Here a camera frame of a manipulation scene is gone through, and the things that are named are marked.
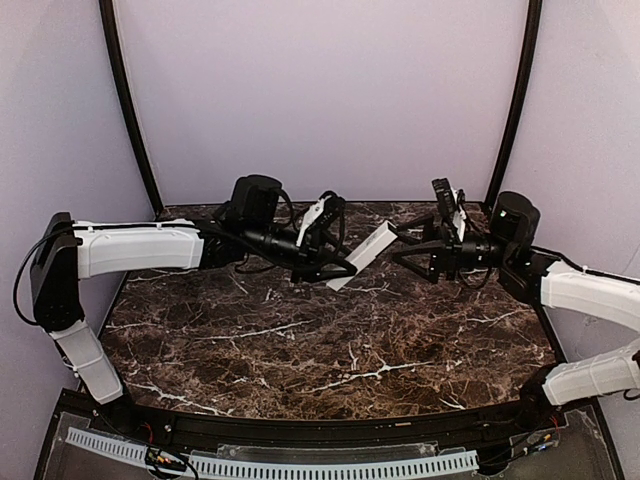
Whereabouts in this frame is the black left frame post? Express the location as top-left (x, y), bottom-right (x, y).
top-left (98, 0), bottom-right (164, 215)

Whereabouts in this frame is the white remote control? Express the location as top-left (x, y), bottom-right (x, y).
top-left (326, 220), bottom-right (397, 291)

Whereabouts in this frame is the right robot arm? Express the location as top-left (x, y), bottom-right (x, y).
top-left (393, 179), bottom-right (639, 430)

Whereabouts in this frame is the black front rail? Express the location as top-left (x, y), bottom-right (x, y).
top-left (136, 402), bottom-right (519, 449)

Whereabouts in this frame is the black right frame post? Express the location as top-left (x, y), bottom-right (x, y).
top-left (483, 0), bottom-right (543, 212)

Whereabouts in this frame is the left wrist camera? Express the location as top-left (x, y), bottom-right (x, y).
top-left (295, 191), bottom-right (345, 248)

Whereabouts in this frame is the black frame post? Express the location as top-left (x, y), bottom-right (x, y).
top-left (483, 0), bottom-right (543, 212)
top-left (98, 0), bottom-right (164, 215)

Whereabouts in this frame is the white slotted cable duct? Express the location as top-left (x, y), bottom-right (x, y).
top-left (65, 427), bottom-right (479, 479)

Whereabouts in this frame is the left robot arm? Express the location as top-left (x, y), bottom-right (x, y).
top-left (18, 174), bottom-right (357, 405)

